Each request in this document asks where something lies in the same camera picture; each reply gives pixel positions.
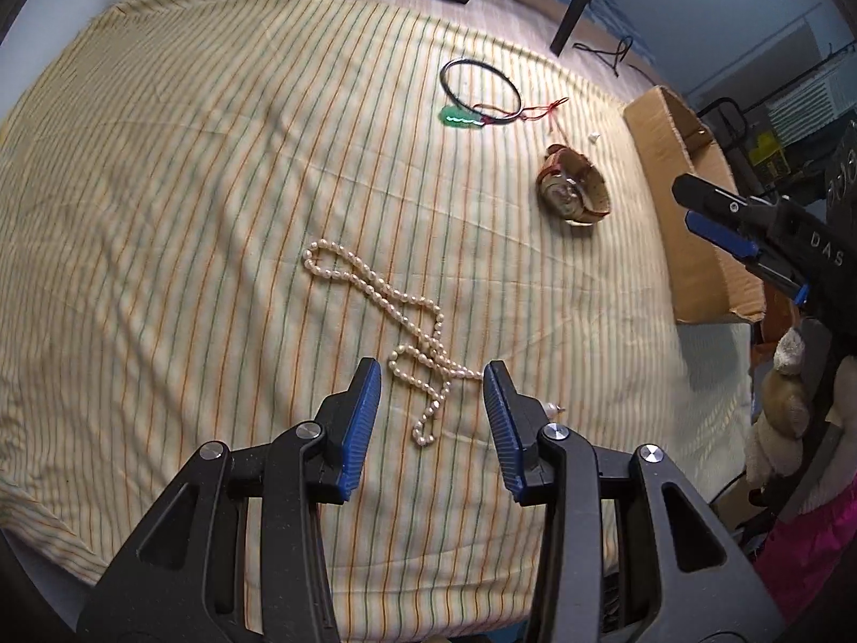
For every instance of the yellow striped cloth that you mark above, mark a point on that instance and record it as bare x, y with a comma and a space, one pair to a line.
201, 214

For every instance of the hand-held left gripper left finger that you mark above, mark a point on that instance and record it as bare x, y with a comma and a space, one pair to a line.
358, 428

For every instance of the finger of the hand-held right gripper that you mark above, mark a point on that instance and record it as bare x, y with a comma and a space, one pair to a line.
780, 274
720, 231

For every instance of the black tripod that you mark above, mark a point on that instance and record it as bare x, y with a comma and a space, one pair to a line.
576, 7

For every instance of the beige checkered blanket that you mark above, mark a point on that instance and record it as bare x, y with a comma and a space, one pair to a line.
522, 27

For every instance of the beige plush toy pink dress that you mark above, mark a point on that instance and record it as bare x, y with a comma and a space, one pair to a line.
783, 402

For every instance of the cardboard box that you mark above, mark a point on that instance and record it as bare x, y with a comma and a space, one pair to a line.
696, 261

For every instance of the white striped towel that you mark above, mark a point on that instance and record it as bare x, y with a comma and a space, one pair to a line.
803, 107

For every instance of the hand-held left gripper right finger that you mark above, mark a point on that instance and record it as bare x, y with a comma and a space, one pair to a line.
502, 428

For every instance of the yellow crate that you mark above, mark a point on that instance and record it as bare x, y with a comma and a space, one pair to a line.
770, 154

